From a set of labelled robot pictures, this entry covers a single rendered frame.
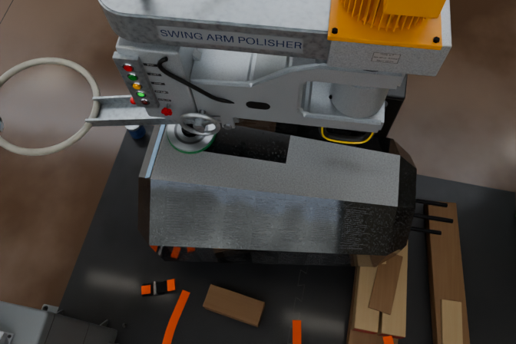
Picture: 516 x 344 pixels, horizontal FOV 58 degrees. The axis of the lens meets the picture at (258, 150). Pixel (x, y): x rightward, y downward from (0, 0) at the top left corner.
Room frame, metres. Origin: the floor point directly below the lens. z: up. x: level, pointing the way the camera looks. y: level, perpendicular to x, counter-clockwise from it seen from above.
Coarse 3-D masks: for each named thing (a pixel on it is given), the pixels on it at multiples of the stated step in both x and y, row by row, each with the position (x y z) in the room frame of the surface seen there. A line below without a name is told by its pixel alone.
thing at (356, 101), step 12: (336, 84) 0.82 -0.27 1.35; (348, 84) 0.79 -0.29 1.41; (336, 96) 0.81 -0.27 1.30; (348, 96) 0.78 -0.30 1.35; (360, 96) 0.76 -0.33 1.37; (372, 96) 0.76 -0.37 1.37; (384, 96) 0.78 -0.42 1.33; (336, 108) 0.80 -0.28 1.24; (348, 108) 0.77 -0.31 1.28; (360, 108) 0.76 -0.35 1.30; (372, 108) 0.76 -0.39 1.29
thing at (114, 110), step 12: (108, 96) 1.12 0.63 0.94; (120, 96) 1.10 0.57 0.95; (108, 108) 1.09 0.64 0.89; (120, 108) 1.07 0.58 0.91; (132, 108) 1.06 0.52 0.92; (144, 108) 1.04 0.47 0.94; (96, 120) 1.01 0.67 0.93; (108, 120) 0.99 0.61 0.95; (120, 120) 0.98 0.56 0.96; (132, 120) 0.97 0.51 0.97; (144, 120) 0.96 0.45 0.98; (156, 120) 0.95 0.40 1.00; (168, 120) 0.94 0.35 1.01
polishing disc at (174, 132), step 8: (168, 128) 1.00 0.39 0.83; (176, 128) 1.00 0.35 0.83; (208, 128) 0.98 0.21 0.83; (168, 136) 0.96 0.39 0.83; (176, 136) 0.96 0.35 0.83; (184, 136) 0.95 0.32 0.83; (200, 136) 0.95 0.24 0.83; (208, 136) 0.95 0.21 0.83; (176, 144) 0.92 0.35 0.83; (184, 144) 0.91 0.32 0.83; (192, 144) 0.91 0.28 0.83; (200, 144) 0.91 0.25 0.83
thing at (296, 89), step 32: (160, 64) 0.86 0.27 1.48; (224, 64) 0.92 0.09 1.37; (256, 64) 0.90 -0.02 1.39; (288, 64) 0.83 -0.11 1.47; (320, 64) 0.80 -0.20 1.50; (224, 96) 0.85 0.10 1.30; (256, 96) 0.82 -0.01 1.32; (288, 96) 0.80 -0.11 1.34; (320, 96) 0.86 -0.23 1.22; (352, 128) 0.76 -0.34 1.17
